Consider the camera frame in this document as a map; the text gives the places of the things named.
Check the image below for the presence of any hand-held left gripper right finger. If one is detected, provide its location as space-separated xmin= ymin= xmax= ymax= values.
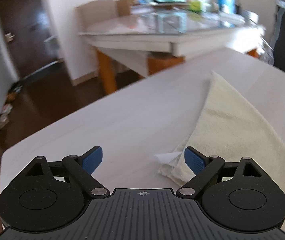
xmin=177 ymin=146 xmax=264 ymax=199

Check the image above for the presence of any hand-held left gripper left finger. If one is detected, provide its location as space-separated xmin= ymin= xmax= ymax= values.
xmin=24 ymin=146 xmax=110 ymax=198

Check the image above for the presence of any cream towel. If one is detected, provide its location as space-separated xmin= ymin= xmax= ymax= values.
xmin=154 ymin=71 xmax=285 ymax=222

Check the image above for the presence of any white dining table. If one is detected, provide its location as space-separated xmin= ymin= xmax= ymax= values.
xmin=79 ymin=11 xmax=266 ymax=95

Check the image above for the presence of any cardboard box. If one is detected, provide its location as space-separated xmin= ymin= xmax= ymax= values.
xmin=76 ymin=0 xmax=119 ymax=33

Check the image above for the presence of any dark brown door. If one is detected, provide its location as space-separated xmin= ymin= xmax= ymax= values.
xmin=0 ymin=0 xmax=61 ymax=81

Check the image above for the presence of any green tissue box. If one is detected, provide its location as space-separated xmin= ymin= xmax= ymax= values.
xmin=190 ymin=0 xmax=204 ymax=12

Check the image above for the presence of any brown cardboard piece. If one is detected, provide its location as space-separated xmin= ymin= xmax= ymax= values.
xmin=116 ymin=0 xmax=133 ymax=17

